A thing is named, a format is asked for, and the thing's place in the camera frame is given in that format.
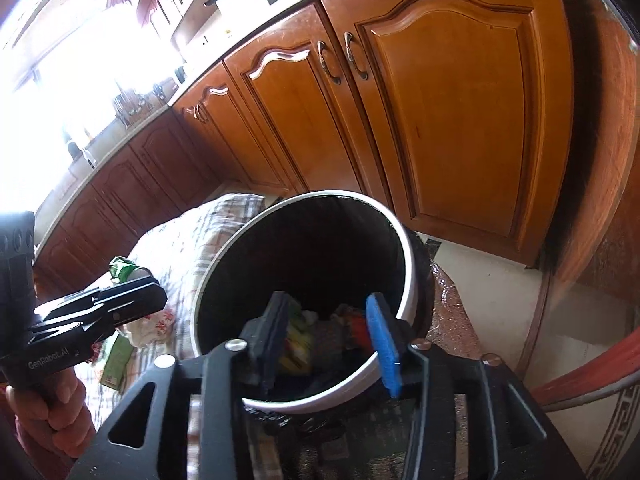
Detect white round trash bin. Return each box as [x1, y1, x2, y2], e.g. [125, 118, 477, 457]
[191, 190, 433, 413]

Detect yellow green packet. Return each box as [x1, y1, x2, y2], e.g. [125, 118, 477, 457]
[280, 300, 316, 376]

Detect dark wooden base cabinets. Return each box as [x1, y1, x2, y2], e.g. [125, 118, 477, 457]
[32, 110, 236, 291]

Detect large arched wooden cabinet door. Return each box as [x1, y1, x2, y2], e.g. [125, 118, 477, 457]
[322, 0, 576, 266]

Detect kitchen window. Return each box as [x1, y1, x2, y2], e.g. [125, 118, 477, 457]
[0, 0, 186, 201]

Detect shiny patterned mat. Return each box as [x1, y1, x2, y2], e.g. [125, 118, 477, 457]
[400, 237, 483, 361]

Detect checked cloth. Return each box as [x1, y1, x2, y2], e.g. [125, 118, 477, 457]
[82, 192, 281, 480]

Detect person's left hand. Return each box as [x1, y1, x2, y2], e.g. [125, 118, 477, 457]
[5, 365, 97, 460]

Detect black bin liner bag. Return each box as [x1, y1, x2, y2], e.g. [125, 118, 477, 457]
[197, 195, 435, 428]

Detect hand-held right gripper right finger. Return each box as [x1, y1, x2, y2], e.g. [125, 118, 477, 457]
[365, 293, 586, 480]

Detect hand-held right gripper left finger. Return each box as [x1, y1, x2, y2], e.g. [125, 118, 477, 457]
[67, 290, 292, 480]

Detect narrow wooden cabinet door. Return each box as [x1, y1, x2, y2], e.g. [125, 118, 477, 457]
[172, 62, 301, 196]

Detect kitchen faucet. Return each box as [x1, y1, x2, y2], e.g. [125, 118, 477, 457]
[65, 130, 98, 168]

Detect white red printed wrapper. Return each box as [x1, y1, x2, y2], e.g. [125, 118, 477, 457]
[117, 310, 176, 348]

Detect curved wooden furniture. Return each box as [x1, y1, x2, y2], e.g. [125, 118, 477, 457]
[515, 0, 640, 411]

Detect curved metal cabinet handle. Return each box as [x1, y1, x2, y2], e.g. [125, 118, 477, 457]
[317, 40, 342, 85]
[344, 31, 369, 81]

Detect wooden cabinet door wavy handle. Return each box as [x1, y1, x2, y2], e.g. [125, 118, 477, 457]
[223, 4, 396, 213]

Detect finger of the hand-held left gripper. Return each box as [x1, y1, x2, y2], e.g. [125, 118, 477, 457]
[30, 294, 169, 362]
[31, 275, 167, 334]

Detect green carton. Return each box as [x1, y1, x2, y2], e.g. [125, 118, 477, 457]
[99, 332, 135, 391]

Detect green snack packet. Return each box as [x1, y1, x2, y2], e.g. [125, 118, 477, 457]
[109, 256, 153, 286]

